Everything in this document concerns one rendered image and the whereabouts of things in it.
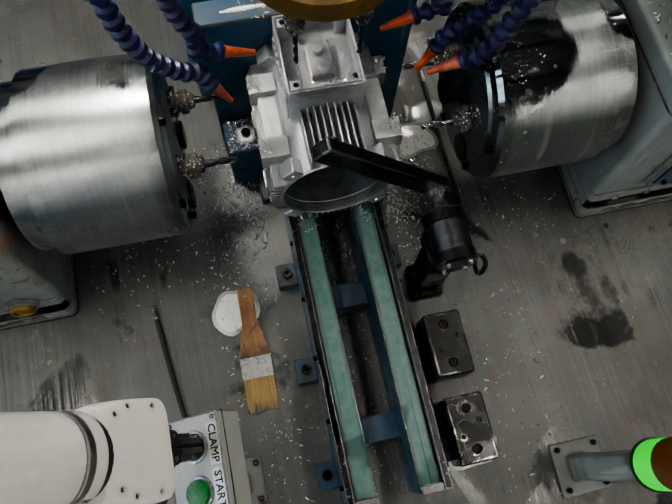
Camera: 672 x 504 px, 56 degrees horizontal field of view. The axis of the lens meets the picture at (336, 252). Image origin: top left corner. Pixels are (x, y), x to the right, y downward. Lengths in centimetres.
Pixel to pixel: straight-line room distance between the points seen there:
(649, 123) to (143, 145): 67
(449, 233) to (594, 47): 30
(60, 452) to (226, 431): 26
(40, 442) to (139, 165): 37
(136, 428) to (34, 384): 48
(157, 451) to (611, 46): 73
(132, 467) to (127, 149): 36
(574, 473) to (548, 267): 34
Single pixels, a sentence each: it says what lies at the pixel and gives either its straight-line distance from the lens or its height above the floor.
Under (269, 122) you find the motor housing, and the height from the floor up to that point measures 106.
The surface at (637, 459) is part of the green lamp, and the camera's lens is 88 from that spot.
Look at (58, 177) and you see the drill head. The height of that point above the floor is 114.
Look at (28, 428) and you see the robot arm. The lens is 55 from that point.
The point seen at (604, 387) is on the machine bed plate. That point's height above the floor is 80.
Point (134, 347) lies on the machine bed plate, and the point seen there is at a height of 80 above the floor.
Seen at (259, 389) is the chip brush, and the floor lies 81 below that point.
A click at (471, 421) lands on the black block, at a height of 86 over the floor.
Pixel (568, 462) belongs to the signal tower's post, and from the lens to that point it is 110.
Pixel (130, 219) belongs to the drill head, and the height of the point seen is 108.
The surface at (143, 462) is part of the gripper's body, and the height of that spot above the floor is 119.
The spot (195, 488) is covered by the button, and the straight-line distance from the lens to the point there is 77.
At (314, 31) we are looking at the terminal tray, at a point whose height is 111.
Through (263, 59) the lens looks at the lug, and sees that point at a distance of 92.
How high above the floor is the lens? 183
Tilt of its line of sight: 71 degrees down
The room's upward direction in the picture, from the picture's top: 7 degrees clockwise
